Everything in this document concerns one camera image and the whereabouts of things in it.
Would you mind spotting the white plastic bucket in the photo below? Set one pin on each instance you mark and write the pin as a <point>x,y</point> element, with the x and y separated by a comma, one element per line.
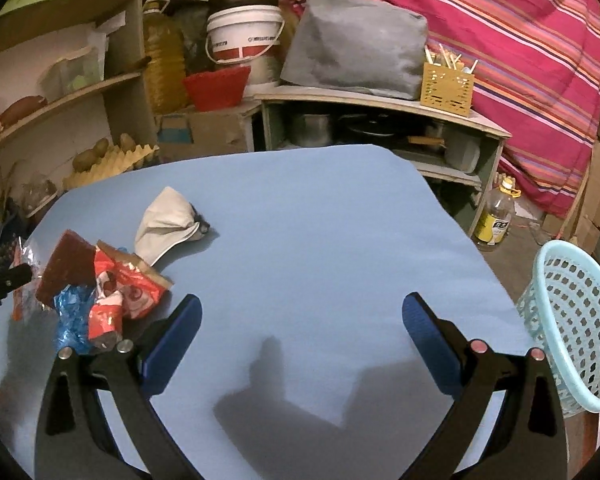
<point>245,25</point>

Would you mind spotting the yellow perforated utensil holder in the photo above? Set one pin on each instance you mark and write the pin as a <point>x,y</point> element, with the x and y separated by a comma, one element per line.
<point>447,92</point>

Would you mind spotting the yellow egg tray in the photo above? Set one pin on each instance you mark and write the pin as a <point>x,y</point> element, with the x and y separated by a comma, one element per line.
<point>114,164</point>

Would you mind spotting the red woven plastic bowl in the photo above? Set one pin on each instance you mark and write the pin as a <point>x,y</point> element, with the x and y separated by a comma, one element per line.
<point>214,89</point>

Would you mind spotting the sweet potato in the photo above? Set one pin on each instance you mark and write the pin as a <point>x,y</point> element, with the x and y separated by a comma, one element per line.
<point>22,110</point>

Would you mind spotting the thick maroon sponge block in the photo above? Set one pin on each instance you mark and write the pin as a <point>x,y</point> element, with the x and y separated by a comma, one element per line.
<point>64,260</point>

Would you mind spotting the grey fabric bag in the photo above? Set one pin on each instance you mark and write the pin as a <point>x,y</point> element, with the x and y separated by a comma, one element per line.
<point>355,45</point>

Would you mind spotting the silver orange plastic wrapper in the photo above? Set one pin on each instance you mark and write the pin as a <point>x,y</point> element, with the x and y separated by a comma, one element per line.
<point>24,302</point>

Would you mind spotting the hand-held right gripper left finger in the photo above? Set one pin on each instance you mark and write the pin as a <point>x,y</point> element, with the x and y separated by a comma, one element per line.
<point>172,345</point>

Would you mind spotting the small steel pot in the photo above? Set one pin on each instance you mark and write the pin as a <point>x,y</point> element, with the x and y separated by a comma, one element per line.
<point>310,130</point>

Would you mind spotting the small wooden cabinet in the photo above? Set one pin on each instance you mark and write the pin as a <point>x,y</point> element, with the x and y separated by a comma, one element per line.
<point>330,94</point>

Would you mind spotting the clear plastic storage container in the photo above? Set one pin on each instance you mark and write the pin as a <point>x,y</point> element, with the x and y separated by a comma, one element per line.
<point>74,75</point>

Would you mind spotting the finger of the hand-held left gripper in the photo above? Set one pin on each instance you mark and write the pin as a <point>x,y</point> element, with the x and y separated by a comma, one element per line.
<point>9,280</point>

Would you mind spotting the large yellow oil bottle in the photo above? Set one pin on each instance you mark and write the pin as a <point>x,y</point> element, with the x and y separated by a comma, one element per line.
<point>164,60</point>

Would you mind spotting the dark frying pan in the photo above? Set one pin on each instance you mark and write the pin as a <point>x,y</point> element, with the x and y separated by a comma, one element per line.
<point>370,127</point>

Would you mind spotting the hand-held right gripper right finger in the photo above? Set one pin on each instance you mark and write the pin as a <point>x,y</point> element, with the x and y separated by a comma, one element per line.
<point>430,345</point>

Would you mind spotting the red striped hanging cloth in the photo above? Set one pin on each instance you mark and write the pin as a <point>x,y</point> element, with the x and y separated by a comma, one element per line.
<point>505,35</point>

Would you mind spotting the clear bottle with yellow cap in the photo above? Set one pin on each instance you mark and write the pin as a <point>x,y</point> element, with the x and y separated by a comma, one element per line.
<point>495,220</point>

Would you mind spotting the red white snack wrapper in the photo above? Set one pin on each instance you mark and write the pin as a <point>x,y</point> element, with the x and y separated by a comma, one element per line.
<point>129,290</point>

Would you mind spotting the bundle of wooden utensils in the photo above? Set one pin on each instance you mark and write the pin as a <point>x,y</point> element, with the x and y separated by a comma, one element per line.
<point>450,60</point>

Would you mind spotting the wooden shelf unit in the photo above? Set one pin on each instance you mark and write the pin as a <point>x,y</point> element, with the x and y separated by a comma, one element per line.
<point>124,35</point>

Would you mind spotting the light blue plastic basket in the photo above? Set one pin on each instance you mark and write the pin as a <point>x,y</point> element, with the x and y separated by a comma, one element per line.
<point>570,310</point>

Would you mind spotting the white plastic container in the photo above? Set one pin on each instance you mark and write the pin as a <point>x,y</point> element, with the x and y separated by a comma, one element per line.
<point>462,152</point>

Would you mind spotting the blue tablecloth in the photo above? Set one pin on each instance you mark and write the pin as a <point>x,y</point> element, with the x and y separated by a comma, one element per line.
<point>305,260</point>

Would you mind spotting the brown potato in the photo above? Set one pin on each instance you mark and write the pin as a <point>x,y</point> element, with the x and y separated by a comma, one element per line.
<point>89,155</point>
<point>126,142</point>

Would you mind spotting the blue plastic bag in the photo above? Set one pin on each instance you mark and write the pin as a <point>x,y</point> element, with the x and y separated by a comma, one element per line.
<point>72,316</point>

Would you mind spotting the brown cardboard box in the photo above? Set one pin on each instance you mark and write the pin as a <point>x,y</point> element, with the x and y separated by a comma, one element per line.
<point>214,127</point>

